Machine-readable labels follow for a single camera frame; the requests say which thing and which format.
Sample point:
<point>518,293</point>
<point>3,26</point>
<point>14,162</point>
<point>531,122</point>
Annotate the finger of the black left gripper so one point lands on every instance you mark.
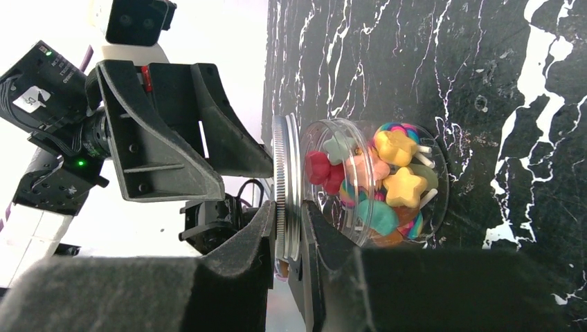
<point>153,163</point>
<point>191,100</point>

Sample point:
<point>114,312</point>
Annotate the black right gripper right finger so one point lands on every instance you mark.
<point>354,288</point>

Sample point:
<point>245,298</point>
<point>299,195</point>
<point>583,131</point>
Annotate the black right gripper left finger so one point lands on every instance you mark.
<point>225,290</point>

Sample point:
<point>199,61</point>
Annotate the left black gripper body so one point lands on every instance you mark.
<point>95,126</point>

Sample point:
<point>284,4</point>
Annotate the white round jar lid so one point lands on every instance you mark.
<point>287,185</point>

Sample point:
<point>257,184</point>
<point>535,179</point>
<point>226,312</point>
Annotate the clear round plastic jar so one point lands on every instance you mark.
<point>383,184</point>

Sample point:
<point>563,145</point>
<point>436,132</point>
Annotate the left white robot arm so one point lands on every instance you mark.
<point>43,94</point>

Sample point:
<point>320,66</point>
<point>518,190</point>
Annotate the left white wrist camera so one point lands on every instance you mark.
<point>129,30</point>

